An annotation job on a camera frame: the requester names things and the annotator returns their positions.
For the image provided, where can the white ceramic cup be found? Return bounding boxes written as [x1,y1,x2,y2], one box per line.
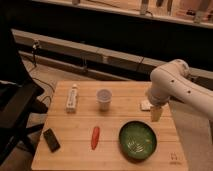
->
[96,89,112,111]

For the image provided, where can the green bowl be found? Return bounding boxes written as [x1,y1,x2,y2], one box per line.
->
[119,121,157,160]

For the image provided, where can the black chair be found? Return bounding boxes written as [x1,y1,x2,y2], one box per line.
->
[0,83,48,165]

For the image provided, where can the black eraser block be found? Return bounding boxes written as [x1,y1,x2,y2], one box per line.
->
[43,129,60,152]

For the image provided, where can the red carrot toy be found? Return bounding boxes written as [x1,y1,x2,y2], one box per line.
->
[91,126,100,150]

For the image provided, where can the wooden board table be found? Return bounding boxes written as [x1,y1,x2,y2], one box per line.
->
[32,81,188,171]

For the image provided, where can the black floor cable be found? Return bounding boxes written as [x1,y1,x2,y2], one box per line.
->
[31,46,56,108]

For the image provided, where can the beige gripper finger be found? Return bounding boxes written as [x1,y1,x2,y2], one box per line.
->
[150,106,163,122]

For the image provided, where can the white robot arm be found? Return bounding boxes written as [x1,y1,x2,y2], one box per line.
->
[147,59,213,122]

